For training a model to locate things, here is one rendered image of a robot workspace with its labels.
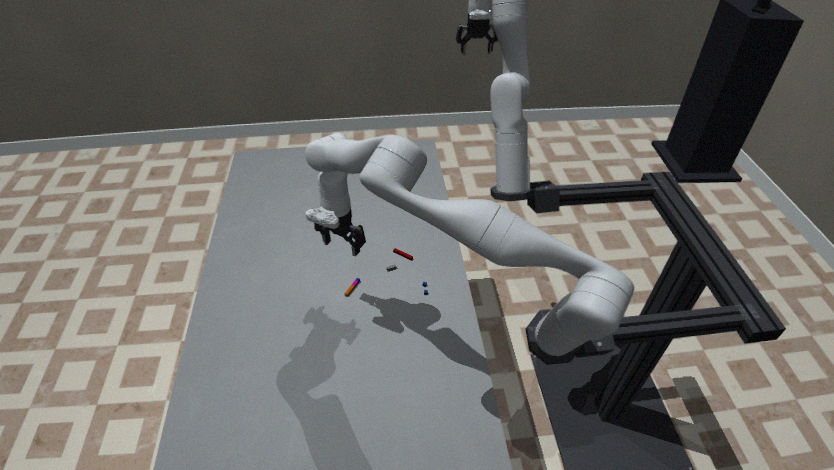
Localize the red rod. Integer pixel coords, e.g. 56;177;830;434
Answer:
393;248;413;260

